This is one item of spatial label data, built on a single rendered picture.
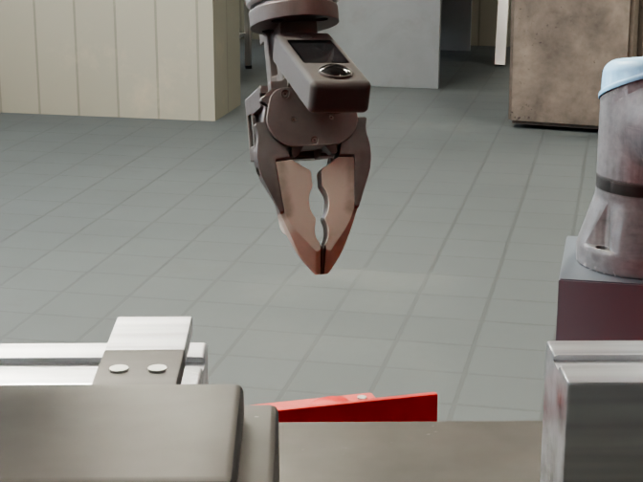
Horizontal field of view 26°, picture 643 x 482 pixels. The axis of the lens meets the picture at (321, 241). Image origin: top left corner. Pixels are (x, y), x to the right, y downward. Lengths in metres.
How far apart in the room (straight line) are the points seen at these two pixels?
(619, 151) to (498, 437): 0.71
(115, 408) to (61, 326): 3.30
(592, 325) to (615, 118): 0.22
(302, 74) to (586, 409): 0.43
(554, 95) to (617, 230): 4.84
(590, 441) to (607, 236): 0.86
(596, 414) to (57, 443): 0.32
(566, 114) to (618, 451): 5.69
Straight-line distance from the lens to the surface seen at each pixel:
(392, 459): 0.82
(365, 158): 1.09
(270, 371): 3.39
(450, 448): 0.83
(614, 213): 1.53
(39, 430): 0.46
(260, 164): 1.07
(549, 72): 6.34
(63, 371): 0.69
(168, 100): 6.61
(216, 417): 0.46
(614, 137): 1.52
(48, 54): 6.79
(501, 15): 8.36
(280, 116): 1.07
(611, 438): 0.69
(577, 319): 1.52
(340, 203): 1.08
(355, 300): 3.91
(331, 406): 0.98
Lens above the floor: 1.21
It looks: 16 degrees down
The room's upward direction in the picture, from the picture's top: straight up
